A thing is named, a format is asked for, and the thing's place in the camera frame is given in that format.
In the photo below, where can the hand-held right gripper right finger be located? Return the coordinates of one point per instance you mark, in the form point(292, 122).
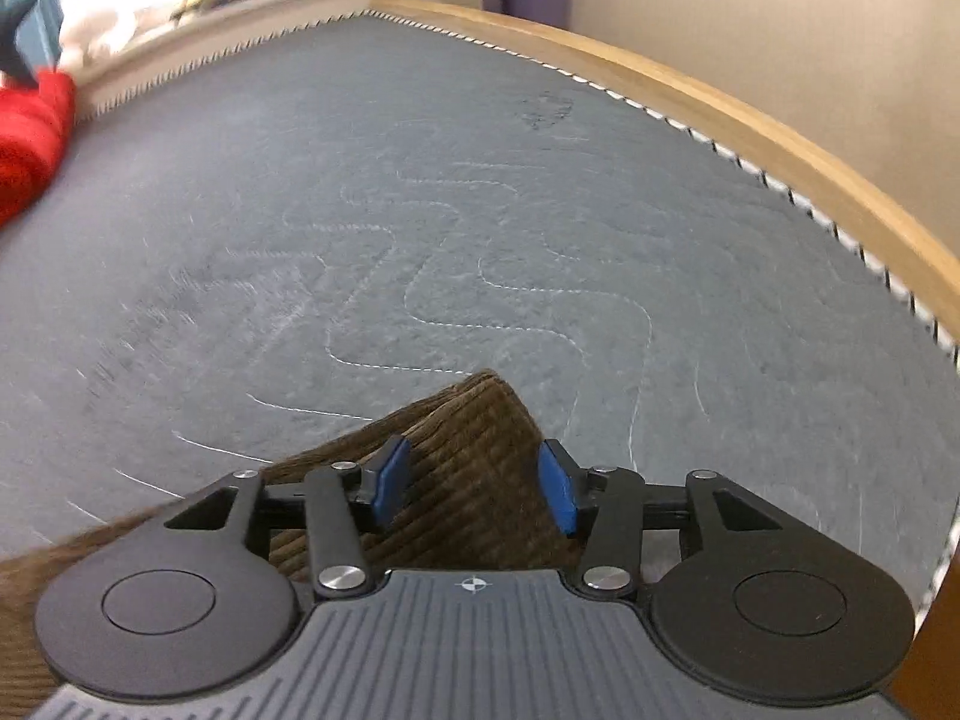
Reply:
point(559, 487)

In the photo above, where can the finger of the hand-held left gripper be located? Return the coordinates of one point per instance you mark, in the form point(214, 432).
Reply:
point(11, 41)

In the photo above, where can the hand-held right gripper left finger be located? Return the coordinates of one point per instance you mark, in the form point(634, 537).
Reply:
point(391, 484)

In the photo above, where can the white plush toy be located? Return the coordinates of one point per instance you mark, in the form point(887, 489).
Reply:
point(97, 34)

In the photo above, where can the red cloth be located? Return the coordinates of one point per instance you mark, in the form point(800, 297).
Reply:
point(30, 142)

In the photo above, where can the grey quilted mattress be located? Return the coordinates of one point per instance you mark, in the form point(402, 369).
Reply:
point(450, 202)

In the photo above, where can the wooden bed frame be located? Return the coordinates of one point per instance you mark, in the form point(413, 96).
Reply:
point(825, 165)

